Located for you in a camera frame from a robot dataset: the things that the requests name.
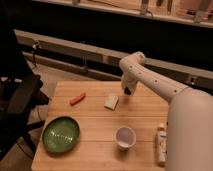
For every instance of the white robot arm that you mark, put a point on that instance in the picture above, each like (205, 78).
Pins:
(189, 143)

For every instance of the black chair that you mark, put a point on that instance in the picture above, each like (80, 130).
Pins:
(19, 94)

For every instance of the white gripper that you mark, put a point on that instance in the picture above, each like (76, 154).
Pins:
(128, 84)

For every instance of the white paper cup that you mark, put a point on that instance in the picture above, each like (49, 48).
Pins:
(125, 138)

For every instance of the green bowl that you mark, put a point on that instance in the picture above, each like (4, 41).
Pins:
(61, 135)

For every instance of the white bottle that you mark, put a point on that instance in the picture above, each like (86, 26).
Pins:
(161, 145)

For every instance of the white sponge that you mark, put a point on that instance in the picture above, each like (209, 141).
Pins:
(111, 101)

